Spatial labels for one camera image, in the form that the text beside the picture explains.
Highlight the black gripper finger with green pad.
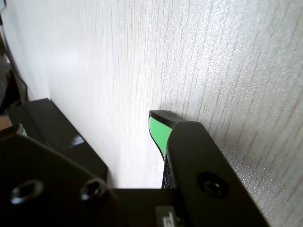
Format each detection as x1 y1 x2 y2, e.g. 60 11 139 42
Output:
148 110 270 227
0 124 124 227

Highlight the black cardboard box tray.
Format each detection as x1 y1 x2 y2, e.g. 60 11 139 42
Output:
6 104 71 149

